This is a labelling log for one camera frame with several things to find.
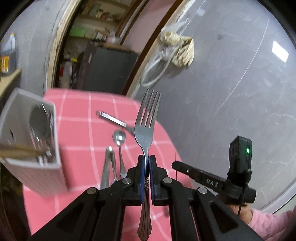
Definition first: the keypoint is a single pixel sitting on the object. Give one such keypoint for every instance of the beige rubber gloves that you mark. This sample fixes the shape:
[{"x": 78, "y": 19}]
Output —
[{"x": 185, "y": 53}]

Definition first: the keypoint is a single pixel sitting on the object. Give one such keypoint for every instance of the wooden door frame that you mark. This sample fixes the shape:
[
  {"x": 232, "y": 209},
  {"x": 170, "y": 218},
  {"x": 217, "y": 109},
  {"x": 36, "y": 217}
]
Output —
[{"x": 138, "y": 62}]

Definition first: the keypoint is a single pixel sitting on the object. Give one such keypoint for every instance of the green box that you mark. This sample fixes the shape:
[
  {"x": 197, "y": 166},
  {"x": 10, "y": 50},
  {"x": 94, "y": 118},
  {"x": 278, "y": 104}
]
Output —
[{"x": 77, "y": 32}]

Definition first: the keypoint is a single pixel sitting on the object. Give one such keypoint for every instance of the person's right hand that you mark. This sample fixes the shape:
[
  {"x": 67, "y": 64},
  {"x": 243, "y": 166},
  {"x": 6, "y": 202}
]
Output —
[{"x": 233, "y": 209}]

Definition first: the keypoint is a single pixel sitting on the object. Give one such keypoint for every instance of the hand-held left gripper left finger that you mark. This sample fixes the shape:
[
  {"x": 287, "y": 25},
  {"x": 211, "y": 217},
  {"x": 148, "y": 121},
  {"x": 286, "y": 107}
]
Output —
[{"x": 140, "y": 176}]

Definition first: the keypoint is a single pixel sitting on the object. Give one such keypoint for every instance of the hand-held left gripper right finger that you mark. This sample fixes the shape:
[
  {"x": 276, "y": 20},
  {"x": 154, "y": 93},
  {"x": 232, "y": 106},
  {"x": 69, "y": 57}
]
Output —
[{"x": 153, "y": 176}]

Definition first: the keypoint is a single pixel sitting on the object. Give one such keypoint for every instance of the grey cabinet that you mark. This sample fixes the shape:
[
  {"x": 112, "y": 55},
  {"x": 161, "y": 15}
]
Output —
[{"x": 108, "y": 67}]

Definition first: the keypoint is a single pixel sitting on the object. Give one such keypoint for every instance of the pink checked tablecloth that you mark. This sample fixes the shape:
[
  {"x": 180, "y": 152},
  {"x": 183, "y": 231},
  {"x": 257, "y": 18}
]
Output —
[{"x": 81, "y": 129}]

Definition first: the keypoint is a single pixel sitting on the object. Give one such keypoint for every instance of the small steel spoon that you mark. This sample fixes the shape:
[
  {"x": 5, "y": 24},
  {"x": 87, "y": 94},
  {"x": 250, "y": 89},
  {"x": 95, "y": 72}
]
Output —
[{"x": 119, "y": 136}]

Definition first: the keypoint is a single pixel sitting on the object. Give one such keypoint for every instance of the white perforated utensil holder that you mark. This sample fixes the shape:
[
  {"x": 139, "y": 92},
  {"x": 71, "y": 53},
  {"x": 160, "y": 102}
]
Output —
[{"x": 34, "y": 176}]

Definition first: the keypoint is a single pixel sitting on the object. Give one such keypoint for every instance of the cooking oil jug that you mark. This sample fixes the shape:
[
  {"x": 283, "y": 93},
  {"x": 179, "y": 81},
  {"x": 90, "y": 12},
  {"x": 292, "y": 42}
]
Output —
[{"x": 8, "y": 55}]

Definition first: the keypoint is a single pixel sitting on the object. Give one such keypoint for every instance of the beige kitchen counter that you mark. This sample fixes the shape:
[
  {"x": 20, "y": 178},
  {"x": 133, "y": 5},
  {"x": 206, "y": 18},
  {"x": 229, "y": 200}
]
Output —
[{"x": 8, "y": 80}]

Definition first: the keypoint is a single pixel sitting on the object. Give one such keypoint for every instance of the wooden shelf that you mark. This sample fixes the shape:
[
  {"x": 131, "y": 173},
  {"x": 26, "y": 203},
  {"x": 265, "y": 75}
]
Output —
[{"x": 104, "y": 11}]

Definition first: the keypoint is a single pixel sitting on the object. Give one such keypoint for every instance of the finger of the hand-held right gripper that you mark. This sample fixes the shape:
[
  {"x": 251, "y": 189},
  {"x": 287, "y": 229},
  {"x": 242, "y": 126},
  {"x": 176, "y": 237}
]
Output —
[{"x": 185, "y": 169}]

